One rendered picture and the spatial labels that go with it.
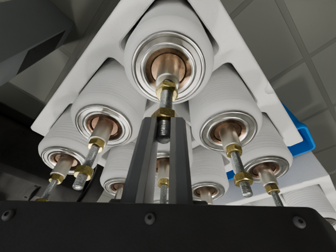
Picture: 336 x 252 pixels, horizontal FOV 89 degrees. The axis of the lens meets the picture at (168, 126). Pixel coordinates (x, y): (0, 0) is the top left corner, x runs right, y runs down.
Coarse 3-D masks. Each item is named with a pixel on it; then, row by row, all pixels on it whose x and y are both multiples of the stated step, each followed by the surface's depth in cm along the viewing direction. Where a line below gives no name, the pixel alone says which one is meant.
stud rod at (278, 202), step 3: (270, 192) 26; (273, 192) 26; (276, 192) 25; (273, 195) 25; (276, 195) 25; (273, 198) 25; (276, 198) 25; (279, 198) 25; (276, 201) 25; (279, 201) 24; (276, 204) 25; (279, 204) 24; (282, 204) 24
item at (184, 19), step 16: (160, 0) 24; (176, 0) 23; (144, 16) 19; (160, 16) 15; (176, 16) 15; (192, 16) 18; (144, 32) 16; (192, 32) 15; (128, 48) 17; (208, 48) 16; (128, 64) 18; (208, 64) 17; (208, 80) 19; (144, 96) 20; (192, 96) 20
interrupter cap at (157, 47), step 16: (160, 32) 15; (176, 32) 15; (144, 48) 16; (160, 48) 16; (176, 48) 16; (192, 48) 16; (144, 64) 17; (192, 64) 17; (144, 80) 18; (192, 80) 18
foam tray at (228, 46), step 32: (128, 0) 20; (192, 0) 19; (128, 32) 27; (224, 32) 22; (96, 64) 25; (256, 64) 24; (64, 96) 29; (256, 96) 28; (32, 128) 34; (288, 128) 32; (224, 160) 42
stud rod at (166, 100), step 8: (168, 80) 15; (160, 96) 14; (168, 96) 13; (160, 104) 13; (168, 104) 12; (160, 120) 11; (160, 128) 11; (168, 128) 11; (160, 136) 10; (168, 136) 10
